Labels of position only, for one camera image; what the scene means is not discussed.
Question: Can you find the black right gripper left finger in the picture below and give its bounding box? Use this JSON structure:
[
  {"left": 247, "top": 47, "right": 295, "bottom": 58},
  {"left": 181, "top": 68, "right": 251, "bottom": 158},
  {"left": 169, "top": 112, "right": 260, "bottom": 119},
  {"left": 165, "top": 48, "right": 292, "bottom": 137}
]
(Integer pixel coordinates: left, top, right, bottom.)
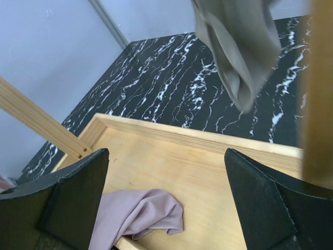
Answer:
[{"left": 1, "top": 148, "right": 109, "bottom": 249}]

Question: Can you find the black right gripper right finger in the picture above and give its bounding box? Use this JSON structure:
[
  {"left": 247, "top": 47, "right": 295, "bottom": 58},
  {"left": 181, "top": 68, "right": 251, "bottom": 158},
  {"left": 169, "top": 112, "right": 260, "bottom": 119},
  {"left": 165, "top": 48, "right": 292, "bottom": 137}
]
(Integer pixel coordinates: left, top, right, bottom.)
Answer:
[{"left": 224, "top": 148, "right": 332, "bottom": 249}]

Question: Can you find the wooden hanging rack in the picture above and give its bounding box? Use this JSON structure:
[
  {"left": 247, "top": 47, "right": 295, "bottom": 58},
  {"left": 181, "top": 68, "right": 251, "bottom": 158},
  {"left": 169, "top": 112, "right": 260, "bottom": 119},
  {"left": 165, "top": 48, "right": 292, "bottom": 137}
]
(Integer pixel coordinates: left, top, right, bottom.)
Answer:
[{"left": 1, "top": 1, "right": 332, "bottom": 189}]

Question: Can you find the wooden tray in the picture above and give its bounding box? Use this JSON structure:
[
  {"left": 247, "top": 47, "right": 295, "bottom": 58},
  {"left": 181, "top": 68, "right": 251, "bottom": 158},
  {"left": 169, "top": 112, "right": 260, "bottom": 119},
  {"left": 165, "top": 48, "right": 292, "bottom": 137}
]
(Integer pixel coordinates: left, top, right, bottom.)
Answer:
[{"left": 53, "top": 114, "right": 302, "bottom": 249}]

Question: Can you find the beige sock pair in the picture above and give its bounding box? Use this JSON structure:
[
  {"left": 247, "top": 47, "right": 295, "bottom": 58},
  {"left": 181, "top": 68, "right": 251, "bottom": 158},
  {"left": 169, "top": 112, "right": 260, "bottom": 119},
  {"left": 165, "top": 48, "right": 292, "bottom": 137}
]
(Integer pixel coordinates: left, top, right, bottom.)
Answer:
[{"left": 192, "top": 0, "right": 281, "bottom": 113}]

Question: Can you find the pink sock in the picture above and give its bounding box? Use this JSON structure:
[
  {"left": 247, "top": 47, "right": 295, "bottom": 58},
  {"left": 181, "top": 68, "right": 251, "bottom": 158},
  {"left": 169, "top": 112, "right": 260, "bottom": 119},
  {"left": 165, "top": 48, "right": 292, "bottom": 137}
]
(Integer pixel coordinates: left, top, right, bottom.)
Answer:
[{"left": 89, "top": 189, "right": 184, "bottom": 249}]

